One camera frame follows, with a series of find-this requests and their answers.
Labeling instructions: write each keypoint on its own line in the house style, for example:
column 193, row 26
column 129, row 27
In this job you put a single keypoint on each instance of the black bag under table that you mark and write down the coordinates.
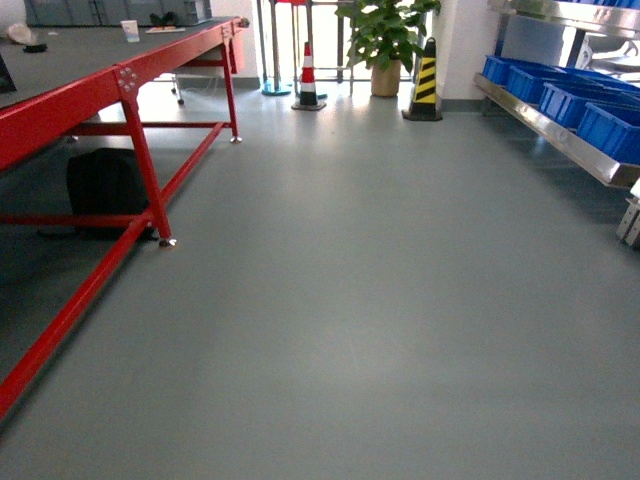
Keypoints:
column 106, row 181

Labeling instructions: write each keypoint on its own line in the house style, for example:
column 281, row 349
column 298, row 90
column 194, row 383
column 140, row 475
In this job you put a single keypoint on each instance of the blue bin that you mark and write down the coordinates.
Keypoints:
column 565, row 103
column 527, row 83
column 497, row 68
column 613, row 130

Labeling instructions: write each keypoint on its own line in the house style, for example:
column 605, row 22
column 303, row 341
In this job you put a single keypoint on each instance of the white paper cup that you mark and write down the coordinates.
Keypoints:
column 131, row 30

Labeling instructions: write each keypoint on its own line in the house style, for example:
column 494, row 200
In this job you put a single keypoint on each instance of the green potted plant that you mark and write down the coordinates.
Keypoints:
column 386, row 37

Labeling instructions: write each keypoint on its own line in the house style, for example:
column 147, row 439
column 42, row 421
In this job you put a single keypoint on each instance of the red white traffic cone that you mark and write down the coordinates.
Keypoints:
column 308, row 99

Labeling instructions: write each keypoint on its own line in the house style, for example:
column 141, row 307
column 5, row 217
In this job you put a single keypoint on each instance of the red steel table frame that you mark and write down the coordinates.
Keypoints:
column 87, row 84

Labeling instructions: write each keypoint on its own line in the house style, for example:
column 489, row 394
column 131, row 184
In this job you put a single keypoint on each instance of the yellow black traffic cone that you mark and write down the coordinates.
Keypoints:
column 423, row 105

